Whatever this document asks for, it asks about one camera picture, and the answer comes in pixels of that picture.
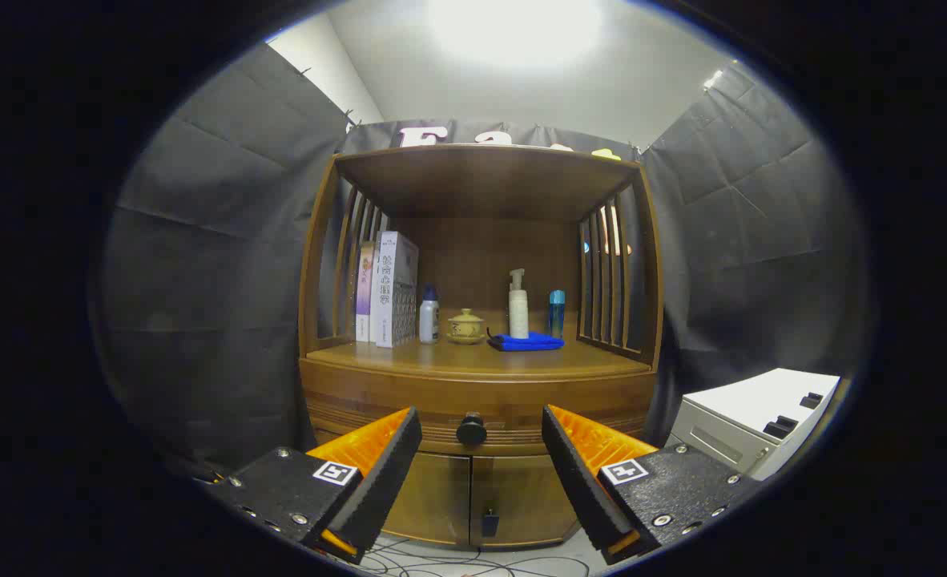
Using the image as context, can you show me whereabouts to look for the white bottle with blue cap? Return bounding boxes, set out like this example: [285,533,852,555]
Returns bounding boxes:
[418,286,441,345]

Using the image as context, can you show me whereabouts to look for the thin purple book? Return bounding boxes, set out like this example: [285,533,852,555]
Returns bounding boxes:
[355,240,378,344]

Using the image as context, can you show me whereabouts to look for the white storage unit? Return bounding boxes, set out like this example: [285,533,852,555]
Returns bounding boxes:
[666,367,841,482]

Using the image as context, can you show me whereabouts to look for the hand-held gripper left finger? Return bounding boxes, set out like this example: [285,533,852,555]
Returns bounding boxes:
[201,406,424,564]

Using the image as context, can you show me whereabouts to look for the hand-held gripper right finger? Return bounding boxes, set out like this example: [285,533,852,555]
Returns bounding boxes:
[542,405,763,566]

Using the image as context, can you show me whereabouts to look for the wooden cabinet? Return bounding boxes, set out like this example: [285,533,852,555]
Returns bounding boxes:
[297,144,665,550]

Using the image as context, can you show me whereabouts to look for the black floor cables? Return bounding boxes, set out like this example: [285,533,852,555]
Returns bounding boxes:
[357,537,594,577]

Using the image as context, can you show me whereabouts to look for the wooden drawer with black knob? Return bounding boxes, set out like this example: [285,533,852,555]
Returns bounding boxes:
[301,373,657,458]

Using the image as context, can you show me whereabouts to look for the yellow lidded ceramic teacup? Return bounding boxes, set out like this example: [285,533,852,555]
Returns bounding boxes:
[446,309,487,345]

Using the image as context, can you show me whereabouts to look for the white pump bottle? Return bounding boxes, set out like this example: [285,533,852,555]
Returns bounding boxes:
[508,268,530,340]

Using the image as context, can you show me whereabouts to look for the wooden cabinet door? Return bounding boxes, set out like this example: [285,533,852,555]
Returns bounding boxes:
[471,455,578,548]
[381,453,472,546]

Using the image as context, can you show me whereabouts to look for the folded blue cloth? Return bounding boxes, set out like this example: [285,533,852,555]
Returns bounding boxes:
[486,330,566,353]

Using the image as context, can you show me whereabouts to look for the wooden countertop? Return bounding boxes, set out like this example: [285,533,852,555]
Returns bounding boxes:
[301,309,659,381]

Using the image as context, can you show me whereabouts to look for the large white patterned book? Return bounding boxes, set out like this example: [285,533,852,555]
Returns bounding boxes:
[375,231,420,349]

